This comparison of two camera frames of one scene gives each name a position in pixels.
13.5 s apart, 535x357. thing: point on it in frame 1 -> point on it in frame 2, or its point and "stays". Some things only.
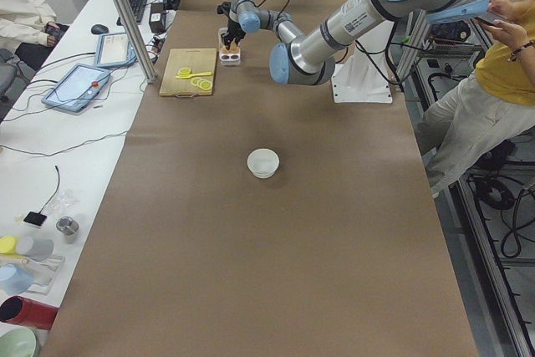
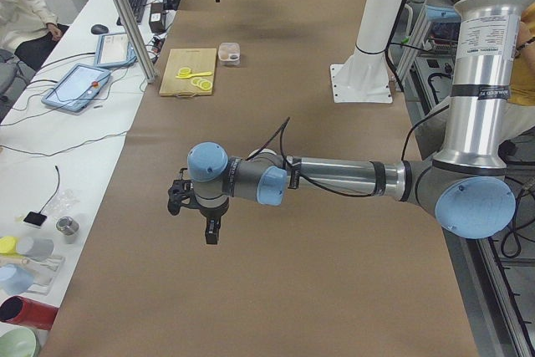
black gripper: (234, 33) -> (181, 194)
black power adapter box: (157, 17) stays
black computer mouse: (99, 29) stays
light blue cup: (13, 280) stays
